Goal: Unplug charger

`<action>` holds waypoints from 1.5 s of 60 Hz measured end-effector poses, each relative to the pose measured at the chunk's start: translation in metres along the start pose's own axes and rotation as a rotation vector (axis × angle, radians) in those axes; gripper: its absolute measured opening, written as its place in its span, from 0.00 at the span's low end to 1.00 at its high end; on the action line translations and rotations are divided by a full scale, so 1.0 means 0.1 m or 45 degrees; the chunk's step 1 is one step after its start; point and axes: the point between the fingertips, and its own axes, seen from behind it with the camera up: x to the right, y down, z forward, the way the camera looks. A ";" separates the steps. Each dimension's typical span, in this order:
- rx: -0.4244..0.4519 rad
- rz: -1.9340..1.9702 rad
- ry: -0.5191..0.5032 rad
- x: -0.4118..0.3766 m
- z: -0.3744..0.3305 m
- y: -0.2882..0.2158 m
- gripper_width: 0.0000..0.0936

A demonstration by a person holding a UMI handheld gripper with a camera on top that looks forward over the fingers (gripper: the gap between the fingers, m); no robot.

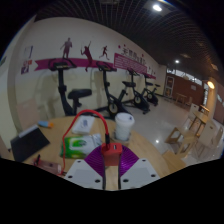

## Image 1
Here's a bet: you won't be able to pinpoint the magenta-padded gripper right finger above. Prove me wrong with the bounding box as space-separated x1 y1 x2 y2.
117 144 161 191

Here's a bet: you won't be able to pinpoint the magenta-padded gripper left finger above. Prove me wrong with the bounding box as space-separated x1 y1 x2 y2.
64 144 108 191

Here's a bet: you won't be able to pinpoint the red charger block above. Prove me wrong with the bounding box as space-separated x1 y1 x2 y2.
101 142 123 167

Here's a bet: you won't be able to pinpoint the red charging cable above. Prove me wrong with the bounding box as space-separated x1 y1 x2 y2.
60 109 112 176

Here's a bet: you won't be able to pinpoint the green wet wipes pack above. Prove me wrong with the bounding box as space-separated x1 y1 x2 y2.
59 133 104 160

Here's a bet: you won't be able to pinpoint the round wooden coaster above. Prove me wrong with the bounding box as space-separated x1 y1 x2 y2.
112 132 132 146

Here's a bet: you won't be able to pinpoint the pink power strip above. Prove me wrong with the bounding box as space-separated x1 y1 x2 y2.
32 153 65 175

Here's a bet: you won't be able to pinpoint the white paper cup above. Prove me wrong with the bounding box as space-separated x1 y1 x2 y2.
114 112 136 142

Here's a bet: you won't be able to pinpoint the small white box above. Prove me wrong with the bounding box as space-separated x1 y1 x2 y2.
71 115 96 136

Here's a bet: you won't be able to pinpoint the group of wooden chairs and tables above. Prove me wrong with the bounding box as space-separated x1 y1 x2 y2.
164 93 224 158

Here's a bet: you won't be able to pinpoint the blue and orange marker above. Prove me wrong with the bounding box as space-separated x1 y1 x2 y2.
37 120 55 129

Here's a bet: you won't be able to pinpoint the black mouse pad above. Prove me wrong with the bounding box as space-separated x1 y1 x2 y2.
9 124 51 163

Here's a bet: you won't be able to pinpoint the light wooden chair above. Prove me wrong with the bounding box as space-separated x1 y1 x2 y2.
15 98 46 132

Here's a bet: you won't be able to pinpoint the row of black exercise bikes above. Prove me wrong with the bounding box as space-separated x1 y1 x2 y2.
48 58 162 118

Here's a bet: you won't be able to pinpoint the ceiling lights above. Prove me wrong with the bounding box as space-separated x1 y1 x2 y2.
152 3 216 90

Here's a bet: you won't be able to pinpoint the small wall posters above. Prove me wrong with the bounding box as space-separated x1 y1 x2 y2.
20 45 34 75

